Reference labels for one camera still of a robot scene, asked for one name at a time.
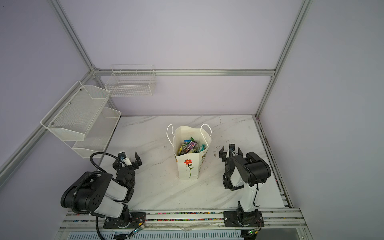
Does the teal snack packet top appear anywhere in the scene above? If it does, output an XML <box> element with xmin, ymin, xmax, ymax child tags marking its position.
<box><xmin>198</xmin><ymin>144</ymin><xmax>207</xmax><ymax>153</ymax></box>

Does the brown purple candy bar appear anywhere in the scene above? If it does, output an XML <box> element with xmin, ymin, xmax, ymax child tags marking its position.
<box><xmin>181</xmin><ymin>141</ymin><xmax>198</xmax><ymax>155</ymax></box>

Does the white floral paper bag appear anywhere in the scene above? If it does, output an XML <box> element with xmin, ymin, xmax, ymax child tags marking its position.
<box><xmin>166</xmin><ymin>124</ymin><xmax>212</xmax><ymax>180</ymax></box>

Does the yellow-green snack packet back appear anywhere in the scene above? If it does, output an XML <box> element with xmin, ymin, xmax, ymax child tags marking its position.
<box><xmin>178</xmin><ymin>144</ymin><xmax>186</xmax><ymax>155</ymax></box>

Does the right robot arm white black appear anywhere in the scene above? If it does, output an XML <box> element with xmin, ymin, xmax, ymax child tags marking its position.
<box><xmin>219</xmin><ymin>144</ymin><xmax>272</xmax><ymax>229</ymax></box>

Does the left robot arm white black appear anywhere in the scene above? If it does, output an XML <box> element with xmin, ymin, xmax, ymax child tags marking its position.
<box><xmin>61</xmin><ymin>152</ymin><xmax>146</xmax><ymax>229</ymax></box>

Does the lower white mesh shelf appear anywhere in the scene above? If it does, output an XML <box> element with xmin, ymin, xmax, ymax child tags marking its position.
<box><xmin>72</xmin><ymin>108</ymin><xmax>121</xmax><ymax>159</ymax></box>

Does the white mesh shelf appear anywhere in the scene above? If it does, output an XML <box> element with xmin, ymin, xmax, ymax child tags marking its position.
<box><xmin>72</xmin><ymin>108</ymin><xmax>121</xmax><ymax>159</ymax></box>
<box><xmin>41</xmin><ymin>81</ymin><xmax>111</xmax><ymax>142</ymax></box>

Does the upper white mesh shelf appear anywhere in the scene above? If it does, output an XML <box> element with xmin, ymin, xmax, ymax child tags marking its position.
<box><xmin>41</xmin><ymin>81</ymin><xmax>111</xmax><ymax>142</ymax></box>

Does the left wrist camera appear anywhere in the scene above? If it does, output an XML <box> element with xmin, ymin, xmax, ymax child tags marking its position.
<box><xmin>118</xmin><ymin>152</ymin><xmax>132</xmax><ymax>167</ymax></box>

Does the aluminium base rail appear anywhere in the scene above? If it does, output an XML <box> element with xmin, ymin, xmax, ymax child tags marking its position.
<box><xmin>55</xmin><ymin>208</ymin><xmax>313</xmax><ymax>240</ymax></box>

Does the white wire basket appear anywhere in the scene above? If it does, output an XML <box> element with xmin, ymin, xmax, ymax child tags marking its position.
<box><xmin>105</xmin><ymin>65</ymin><xmax>157</xmax><ymax>97</ymax></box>

